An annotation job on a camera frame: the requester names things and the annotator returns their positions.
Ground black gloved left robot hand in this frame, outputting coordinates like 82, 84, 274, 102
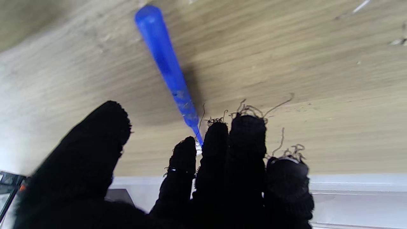
13, 101, 315, 229

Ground blue toothbrush white bristles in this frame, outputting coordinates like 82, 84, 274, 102
135, 5, 204, 148

